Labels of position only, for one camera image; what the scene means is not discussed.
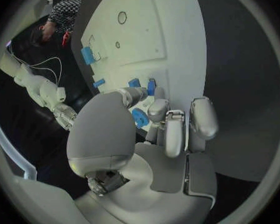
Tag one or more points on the large blue cylinder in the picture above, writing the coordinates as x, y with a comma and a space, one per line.
87, 56

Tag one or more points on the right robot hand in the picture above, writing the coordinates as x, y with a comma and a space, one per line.
64, 115

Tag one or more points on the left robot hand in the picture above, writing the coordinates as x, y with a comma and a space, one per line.
102, 134

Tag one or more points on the white task board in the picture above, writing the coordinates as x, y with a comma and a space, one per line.
142, 41

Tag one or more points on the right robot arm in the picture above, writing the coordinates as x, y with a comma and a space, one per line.
32, 82

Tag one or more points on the blue peg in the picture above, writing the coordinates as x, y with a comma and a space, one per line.
99, 83
151, 87
134, 83

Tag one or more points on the person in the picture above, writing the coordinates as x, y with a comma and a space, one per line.
65, 13

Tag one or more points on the blue gear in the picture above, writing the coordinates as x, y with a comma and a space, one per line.
140, 117

